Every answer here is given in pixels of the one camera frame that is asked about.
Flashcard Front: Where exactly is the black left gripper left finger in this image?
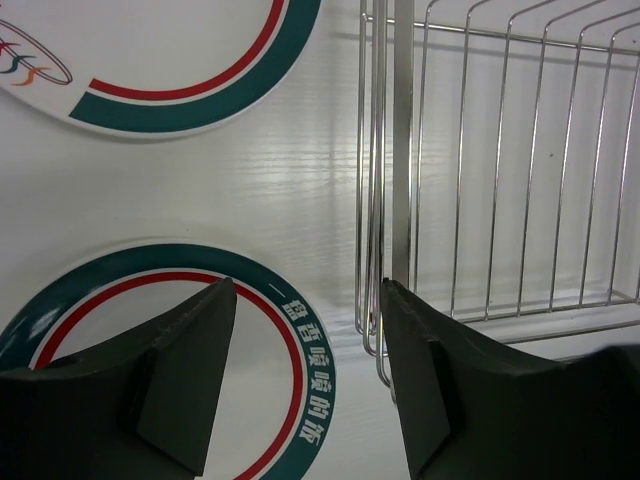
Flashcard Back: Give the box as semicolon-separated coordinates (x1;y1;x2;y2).
1;278;237;479

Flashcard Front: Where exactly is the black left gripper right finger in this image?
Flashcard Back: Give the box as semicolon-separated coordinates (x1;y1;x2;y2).
380;279;639;479

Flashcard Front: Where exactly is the plate with teal red rings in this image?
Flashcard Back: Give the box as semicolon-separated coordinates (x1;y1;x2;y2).
1;243;337;479

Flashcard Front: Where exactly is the chrome wire dish rack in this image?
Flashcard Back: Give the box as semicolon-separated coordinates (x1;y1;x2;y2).
355;1;639;386

